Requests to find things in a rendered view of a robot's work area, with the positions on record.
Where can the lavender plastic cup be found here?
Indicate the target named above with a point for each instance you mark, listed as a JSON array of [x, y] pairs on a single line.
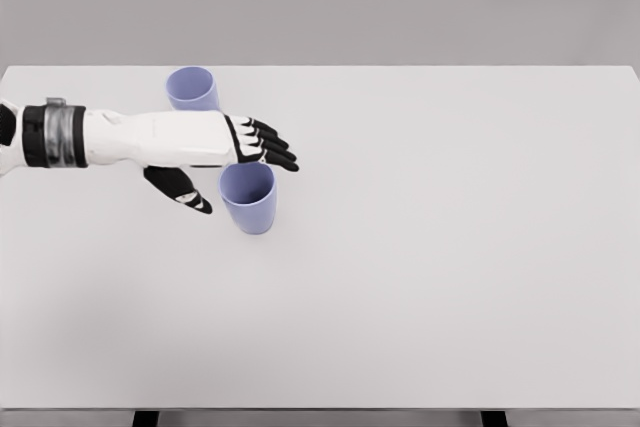
[[192, 89], [249, 202]]

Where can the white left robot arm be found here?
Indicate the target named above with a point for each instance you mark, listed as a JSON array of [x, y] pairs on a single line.
[[105, 137]]

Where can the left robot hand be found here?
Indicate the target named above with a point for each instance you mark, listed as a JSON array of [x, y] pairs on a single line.
[[195, 139]]

